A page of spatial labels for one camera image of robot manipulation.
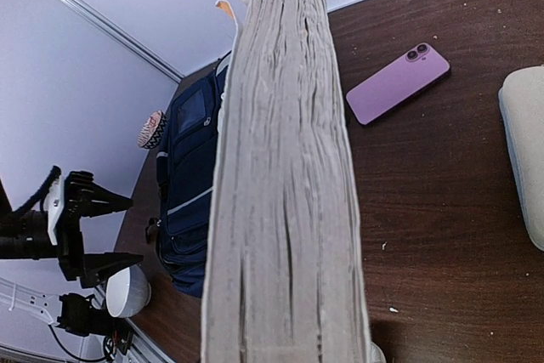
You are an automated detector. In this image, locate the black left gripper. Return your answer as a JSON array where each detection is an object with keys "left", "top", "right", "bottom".
[{"left": 55, "top": 171, "right": 144, "bottom": 288}]

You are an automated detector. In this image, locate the navy blue student backpack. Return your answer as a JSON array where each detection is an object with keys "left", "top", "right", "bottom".
[{"left": 156, "top": 54, "right": 230, "bottom": 298}]

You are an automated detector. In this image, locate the orange treehouse paperback book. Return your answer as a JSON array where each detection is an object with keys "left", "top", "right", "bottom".
[{"left": 201, "top": 0, "right": 372, "bottom": 362}]

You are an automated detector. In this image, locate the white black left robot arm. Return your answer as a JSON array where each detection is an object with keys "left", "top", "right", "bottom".
[{"left": 1, "top": 166, "right": 144, "bottom": 288}]

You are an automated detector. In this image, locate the white ceramic bowl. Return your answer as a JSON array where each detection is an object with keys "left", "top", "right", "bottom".
[{"left": 105, "top": 265, "right": 151, "bottom": 318}]

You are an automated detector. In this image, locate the pink patterned small bowl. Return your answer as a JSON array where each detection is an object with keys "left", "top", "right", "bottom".
[{"left": 137, "top": 110, "right": 167, "bottom": 150}]

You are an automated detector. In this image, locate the purple smartphone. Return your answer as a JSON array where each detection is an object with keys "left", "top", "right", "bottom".
[{"left": 346, "top": 43, "right": 451, "bottom": 126}]

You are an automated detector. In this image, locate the beige glasses case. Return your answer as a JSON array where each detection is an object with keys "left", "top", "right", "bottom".
[{"left": 498, "top": 65, "right": 543, "bottom": 250}]

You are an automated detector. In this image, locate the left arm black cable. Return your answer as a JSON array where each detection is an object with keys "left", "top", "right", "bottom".
[{"left": 12, "top": 165, "right": 63, "bottom": 215}]

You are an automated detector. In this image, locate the white front rail frame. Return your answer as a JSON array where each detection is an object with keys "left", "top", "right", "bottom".
[{"left": 1, "top": 279, "right": 173, "bottom": 362}]

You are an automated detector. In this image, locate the left aluminium frame post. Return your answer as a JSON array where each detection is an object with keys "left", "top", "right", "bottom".
[{"left": 59, "top": 0, "right": 185, "bottom": 83}]

